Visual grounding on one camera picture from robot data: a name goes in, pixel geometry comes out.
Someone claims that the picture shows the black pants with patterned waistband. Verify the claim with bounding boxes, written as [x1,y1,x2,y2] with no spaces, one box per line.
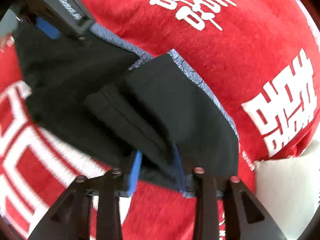
[13,23,238,190]

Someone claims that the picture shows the cream pillow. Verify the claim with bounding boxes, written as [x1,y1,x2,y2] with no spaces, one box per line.
[254,140,319,239]

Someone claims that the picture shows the red blanket with white characters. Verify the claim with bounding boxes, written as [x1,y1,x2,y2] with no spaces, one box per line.
[1,0,319,239]

